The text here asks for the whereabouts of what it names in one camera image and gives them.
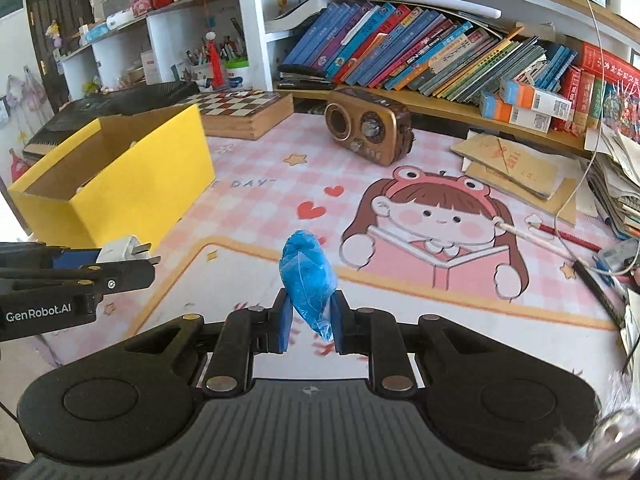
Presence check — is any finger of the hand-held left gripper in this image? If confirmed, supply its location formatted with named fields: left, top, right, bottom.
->
left=0, top=241, right=101, bottom=270
left=0, top=259, right=157, bottom=295

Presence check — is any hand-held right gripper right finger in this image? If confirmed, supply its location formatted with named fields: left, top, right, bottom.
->
left=332, top=290, right=533, bottom=397

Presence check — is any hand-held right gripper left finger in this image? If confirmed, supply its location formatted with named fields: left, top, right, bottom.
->
left=87, top=287, right=294, bottom=394

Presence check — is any white plug adapter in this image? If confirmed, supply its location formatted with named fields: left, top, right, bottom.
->
left=96, top=236, right=162, bottom=267

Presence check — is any blue plastic bag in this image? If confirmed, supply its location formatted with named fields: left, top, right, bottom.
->
left=279, top=229, right=340, bottom=343

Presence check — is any yellow cardboard box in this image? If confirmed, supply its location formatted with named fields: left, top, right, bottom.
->
left=7, top=105, right=217, bottom=253

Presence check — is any pink checked cloth desktop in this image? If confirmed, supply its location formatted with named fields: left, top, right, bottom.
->
left=30, top=105, right=640, bottom=411

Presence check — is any black electronic keyboard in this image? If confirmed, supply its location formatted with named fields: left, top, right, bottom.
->
left=22, top=82, right=201, bottom=156

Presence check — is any brown retro radio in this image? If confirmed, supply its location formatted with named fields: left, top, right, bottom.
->
left=325, top=87, right=415, bottom=167

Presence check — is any white red carton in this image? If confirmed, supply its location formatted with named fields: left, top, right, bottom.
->
left=140, top=50, right=163, bottom=86

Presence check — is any chessboard box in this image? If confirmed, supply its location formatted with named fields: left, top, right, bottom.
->
left=187, top=90, right=295, bottom=141

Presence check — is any white pen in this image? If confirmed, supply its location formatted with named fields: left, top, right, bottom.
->
left=495, top=220, right=571, bottom=261

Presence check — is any blue tissue pack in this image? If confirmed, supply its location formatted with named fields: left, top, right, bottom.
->
left=80, top=22, right=110, bottom=43

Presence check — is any pen holder with pens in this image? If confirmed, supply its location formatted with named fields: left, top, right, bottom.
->
left=185, top=35, right=221, bottom=82

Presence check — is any stack of brown envelopes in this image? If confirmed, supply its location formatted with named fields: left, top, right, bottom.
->
left=450, top=132, right=578, bottom=226

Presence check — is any green lid white jar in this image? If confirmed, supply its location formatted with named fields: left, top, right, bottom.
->
left=225, top=59, right=251, bottom=92

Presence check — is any white shelf unit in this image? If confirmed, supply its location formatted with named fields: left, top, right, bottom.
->
left=60, top=0, right=251, bottom=101

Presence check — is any red pencil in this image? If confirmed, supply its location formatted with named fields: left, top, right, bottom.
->
left=537, top=222, right=603, bottom=253

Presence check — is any white flat device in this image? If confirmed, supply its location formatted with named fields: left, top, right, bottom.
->
left=106, top=9, right=136, bottom=31

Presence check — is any black flat case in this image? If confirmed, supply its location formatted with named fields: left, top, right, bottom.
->
left=277, top=65, right=333, bottom=91

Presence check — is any black pen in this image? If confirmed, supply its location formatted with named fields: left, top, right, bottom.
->
left=572, top=260, right=628, bottom=331

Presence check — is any dark wooden door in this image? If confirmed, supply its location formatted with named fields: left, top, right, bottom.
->
left=22, top=0, right=93, bottom=111

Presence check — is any orange white carton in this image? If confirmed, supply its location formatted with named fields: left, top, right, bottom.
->
left=480, top=92, right=553, bottom=133
left=500, top=77, right=573, bottom=121

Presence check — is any grey blue small device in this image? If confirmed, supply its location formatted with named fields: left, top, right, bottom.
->
left=594, top=240, right=640, bottom=277

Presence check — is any grey fuzzy fabric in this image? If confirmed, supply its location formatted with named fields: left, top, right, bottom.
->
left=530, top=370, right=640, bottom=480

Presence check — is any row of colourful books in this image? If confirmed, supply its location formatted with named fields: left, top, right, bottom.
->
left=277, top=2, right=581, bottom=106

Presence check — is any stack of papers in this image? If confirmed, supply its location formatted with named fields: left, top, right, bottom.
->
left=580, top=120, right=640, bottom=241

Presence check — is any white curved stand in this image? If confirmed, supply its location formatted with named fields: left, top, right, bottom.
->
left=265, top=0, right=341, bottom=35

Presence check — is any white light bar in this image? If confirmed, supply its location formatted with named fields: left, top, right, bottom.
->
left=337, top=0, right=501, bottom=18

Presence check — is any row of red thick books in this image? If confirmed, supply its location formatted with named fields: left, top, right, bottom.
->
left=550, top=42, right=640, bottom=143

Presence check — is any white cable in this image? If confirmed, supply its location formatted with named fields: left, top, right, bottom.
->
left=552, top=0, right=640, bottom=281

